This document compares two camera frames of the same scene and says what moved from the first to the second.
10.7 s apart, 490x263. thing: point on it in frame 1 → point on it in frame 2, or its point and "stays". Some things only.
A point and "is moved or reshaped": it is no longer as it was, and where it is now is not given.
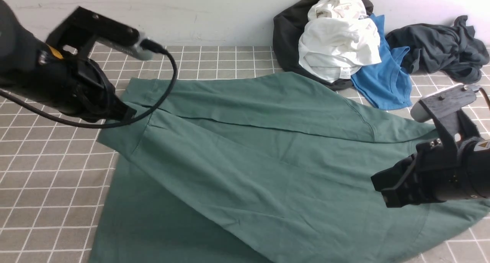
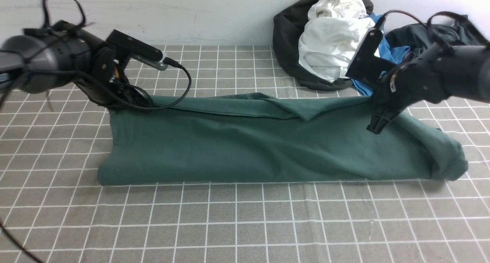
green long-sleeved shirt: (269, 167) is moved or reshaped
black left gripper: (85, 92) → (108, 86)
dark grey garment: (435, 48) stays
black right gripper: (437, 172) → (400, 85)
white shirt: (338, 37) stays
